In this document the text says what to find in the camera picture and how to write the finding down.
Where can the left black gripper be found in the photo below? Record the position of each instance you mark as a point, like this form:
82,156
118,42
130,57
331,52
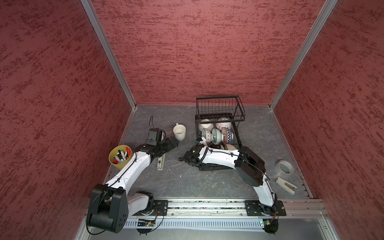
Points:
170,146

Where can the pink striped bowl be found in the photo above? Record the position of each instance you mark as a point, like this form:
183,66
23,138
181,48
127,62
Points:
206,125

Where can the teal line pattern bowl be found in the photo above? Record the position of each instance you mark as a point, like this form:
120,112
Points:
217,136

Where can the white bottom bowl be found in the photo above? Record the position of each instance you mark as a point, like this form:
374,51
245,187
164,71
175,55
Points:
230,147

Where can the orange pattern bowl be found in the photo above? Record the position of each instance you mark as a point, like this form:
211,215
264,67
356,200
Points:
228,136

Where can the blue triangle pattern bowl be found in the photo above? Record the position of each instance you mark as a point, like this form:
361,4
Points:
224,123

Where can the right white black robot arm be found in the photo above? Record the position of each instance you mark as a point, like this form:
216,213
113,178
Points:
249,166

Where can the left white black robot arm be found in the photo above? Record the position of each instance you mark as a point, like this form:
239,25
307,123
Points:
110,206

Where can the white ceramic mug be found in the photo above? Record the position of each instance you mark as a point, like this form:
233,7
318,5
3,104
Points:
179,131

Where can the markers in yellow cup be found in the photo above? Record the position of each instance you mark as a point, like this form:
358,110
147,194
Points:
120,154

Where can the yellow cup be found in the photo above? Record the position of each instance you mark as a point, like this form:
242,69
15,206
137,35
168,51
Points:
120,166

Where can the grey tape roll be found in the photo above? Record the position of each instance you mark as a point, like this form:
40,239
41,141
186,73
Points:
284,168

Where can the aluminium front rail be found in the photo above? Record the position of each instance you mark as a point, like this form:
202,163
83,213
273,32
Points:
235,208

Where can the black wire dish rack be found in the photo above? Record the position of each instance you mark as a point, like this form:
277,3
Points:
217,121

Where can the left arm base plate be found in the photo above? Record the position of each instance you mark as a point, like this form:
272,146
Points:
159,208

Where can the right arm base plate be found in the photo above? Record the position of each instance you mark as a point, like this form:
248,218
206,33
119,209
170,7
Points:
255,208

